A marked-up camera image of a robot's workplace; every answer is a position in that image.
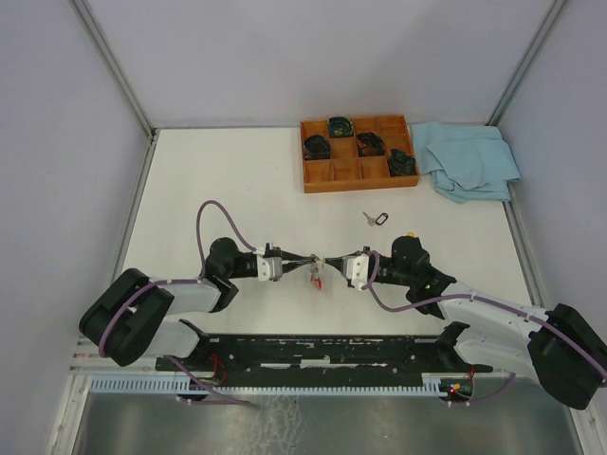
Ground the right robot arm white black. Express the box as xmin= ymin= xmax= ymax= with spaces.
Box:
xmin=325 ymin=235 xmax=606 ymax=410

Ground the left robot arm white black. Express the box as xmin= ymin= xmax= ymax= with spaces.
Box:
xmin=79 ymin=237 xmax=317 ymax=370

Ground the black hook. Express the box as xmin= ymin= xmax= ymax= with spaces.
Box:
xmin=362 ymin=211 xmax=389 ymax=226

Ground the dark rolled cloth green pattern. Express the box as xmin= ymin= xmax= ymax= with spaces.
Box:
xmin=387 ymin=149 xmax=417 ymax=177

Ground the wooden compartment tray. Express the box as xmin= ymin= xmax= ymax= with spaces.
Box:
xmin=300 ymin=114 xmax=420 ymax=193

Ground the dark rolled cloth orange pattern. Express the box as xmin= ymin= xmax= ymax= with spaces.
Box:
xmin=356 ymin=132 xmax=385 ymax=157

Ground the dark rolled cloth grey pattern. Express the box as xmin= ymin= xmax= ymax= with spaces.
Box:
xmin=303 ymin=135 xmax=331 ymax=161

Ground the dark rolled cloth yellow pattern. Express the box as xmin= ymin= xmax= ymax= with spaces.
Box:
xmin=327 ymin=116 xmax=355 ymax=138

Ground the light blue cloth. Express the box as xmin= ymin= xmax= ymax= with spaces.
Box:
xmin=410 ymin=121 xmax=521 ymax=204

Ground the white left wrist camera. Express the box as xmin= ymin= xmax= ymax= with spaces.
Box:
xmin=256 ymin=253 xmax=284 ymax=282

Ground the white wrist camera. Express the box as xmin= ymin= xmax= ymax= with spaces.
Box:
xmin=342 ymin=254 xmax=369 ymax=291
xmin=256 ymin=253 xmax=284 ymax=282

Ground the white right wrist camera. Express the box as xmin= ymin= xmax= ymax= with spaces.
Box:
xmin=342 ymin=254 xmax=369 ymax=291

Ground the light blue cable duct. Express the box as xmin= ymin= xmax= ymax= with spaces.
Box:
xmin=87 ymin=372 xmax=451 ymax=395

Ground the aluminium frame post right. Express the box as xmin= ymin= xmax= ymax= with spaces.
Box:
xmin=486 ymin=0 xmax=570 ymax=127

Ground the aluminium frame post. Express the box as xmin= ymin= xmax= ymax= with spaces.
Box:
xmin=486 ymin=0 xmax=570 ymax=127
xmin=68 ymin=0 xmax=156 ymax=137

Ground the aluminium frame post left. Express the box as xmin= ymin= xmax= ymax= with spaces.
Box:
xmin=68 ymin=0 xmax=156 ymax=137

